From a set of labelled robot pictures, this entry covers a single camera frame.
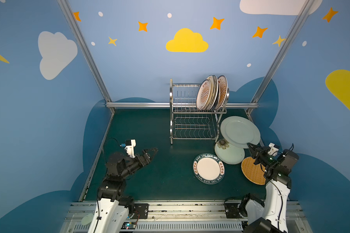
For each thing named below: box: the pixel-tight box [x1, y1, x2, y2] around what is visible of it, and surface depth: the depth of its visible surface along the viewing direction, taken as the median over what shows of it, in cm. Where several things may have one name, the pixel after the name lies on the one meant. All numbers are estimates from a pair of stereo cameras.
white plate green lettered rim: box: [192, 152, 226, 185], surface depth 91 cm
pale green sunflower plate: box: [214, 138, 246, 165], surface depth 99 cm
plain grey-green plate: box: [220, 116, 261, 149], surface depth 85 cm
